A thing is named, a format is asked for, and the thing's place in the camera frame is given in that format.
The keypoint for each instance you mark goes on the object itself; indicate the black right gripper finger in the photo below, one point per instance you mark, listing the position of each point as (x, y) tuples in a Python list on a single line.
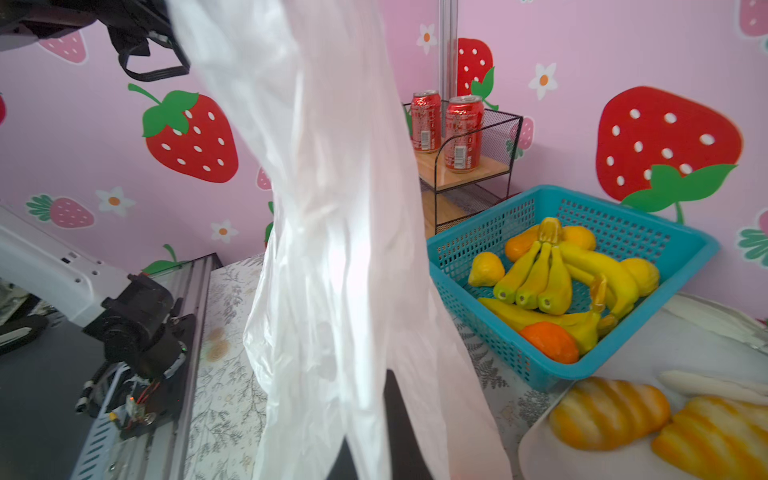
[(407, 461)]

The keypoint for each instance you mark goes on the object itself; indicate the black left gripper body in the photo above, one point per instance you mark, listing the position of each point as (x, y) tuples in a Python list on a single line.
[(131, 26)]

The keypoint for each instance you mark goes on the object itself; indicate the white plastic bag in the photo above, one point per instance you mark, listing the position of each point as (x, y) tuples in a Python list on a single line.
[(345, 295)]

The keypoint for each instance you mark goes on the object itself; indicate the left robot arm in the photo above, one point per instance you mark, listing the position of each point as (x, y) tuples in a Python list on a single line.
[(47, 268)]

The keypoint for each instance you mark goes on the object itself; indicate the small orange tangerine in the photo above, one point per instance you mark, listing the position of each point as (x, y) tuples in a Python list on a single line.
[(553, 341)]

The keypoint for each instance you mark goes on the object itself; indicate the yellow lemon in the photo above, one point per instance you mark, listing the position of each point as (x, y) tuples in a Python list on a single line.
[(487, 271)]

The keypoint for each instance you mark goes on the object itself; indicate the teal plastic basket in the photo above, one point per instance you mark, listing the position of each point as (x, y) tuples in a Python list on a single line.
[(678, 251)]

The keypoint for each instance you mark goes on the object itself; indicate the yellow banana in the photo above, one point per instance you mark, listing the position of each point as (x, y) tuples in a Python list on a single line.
[(547, 259)]

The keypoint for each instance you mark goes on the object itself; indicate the red soda can left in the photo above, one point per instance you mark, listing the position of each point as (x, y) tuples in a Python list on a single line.
[(426, 129)]

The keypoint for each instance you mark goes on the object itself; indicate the red soda can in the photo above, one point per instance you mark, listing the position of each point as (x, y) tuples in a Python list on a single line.
[(426, 129), (464, 122)]

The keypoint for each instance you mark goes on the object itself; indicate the long striped bread loaf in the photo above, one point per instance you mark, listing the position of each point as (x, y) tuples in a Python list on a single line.
[(716, 438)]

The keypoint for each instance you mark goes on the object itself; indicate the red soda can right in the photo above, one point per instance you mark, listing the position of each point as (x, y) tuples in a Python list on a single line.
[(464, 122)]

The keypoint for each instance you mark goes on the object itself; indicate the black wire wooden shelf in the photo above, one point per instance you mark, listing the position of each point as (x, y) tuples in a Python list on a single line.
[(449, 197)]

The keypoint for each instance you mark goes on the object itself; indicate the metal base rail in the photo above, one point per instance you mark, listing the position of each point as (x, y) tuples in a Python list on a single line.
[(141, 398)]

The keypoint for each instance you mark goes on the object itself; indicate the white handled tongs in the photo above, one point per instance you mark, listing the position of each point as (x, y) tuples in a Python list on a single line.
[(714, 384)]

